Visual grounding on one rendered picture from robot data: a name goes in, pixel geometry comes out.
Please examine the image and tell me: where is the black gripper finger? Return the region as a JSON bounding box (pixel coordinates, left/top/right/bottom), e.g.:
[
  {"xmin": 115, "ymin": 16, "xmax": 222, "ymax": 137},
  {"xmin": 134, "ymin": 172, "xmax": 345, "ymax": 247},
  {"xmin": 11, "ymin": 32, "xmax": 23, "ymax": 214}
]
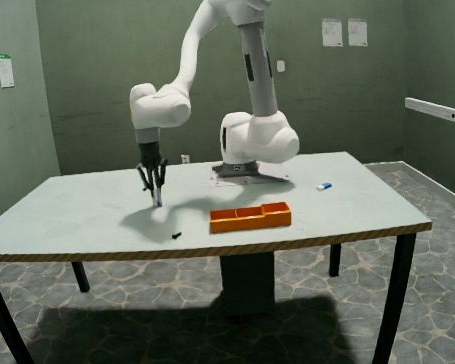
[
  {"xmin": 135, "ymin": 161, "xmax": 158, "ymax": 206},
  {"xmin": 153, "ymin": 158, "xmax": 168, "ymax": 204}
]

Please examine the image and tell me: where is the orange three-compartment tray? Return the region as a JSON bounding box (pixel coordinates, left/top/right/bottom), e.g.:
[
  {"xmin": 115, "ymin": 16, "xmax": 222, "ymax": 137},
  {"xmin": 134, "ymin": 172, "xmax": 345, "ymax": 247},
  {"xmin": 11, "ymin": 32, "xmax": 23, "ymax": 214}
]
[{"xmin": 210, "ymin": 201, "xmax": 292, "ymax": 233}]

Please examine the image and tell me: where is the white and blue eraser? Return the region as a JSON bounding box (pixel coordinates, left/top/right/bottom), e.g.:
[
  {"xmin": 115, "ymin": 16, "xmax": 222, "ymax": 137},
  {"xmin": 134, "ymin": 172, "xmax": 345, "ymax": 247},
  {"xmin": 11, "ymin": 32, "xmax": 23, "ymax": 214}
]
[{"xmin": 317, "ymin": 183, "xmax": 332, "ymax": 191}]

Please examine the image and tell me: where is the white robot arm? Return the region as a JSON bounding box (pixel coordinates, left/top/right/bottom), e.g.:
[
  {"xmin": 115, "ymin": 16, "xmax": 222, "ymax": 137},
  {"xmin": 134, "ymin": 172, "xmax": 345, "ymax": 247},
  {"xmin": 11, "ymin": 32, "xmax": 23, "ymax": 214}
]
[{"xmin": 130, "ymin": 0, "xmax": 299, "ymax": 178}]

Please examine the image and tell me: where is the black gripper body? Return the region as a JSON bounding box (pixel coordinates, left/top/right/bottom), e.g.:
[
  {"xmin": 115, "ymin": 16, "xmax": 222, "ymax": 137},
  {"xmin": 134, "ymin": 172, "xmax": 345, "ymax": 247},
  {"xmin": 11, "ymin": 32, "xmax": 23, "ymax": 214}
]
[{"xmin": 139, "ymin": 140, "xmax": 162, "ymax": 170}]

